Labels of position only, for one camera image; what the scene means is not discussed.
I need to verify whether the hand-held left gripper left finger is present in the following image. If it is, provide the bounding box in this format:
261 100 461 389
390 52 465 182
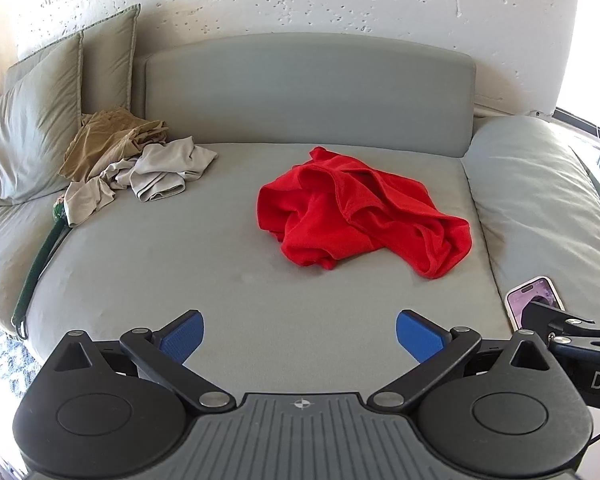
45 310 236 411

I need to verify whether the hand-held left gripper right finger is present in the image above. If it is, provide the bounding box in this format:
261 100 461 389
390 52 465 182
367 310 556 411

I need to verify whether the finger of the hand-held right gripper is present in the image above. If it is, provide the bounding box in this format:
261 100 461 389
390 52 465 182
522 302 600 345

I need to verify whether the red shirt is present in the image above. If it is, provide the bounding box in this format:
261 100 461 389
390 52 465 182
256 146 473 280

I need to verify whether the smartphone with light case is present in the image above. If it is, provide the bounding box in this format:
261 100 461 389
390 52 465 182
505 276 566 332

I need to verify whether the light beige crumpled garment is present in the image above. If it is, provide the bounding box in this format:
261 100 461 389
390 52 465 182
64 137 218 227

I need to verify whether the blue patterned rug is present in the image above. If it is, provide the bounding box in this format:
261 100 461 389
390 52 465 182
0 321 43 413

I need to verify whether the tan crumpled garment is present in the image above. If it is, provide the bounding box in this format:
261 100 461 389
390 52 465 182
59 108 170 182

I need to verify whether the large grey-green pillow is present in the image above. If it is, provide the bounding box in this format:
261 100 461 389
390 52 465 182
0 32 85 207

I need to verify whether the grey backrest cushion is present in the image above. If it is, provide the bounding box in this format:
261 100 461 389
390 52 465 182
144 33 477 160

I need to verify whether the bright window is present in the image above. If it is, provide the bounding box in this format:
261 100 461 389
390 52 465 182
554 0 600 142

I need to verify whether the flanged grey-green pillow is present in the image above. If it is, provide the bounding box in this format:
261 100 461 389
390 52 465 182
80 4 142 117

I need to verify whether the dark green strap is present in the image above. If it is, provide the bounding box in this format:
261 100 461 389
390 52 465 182
11 199 72 340

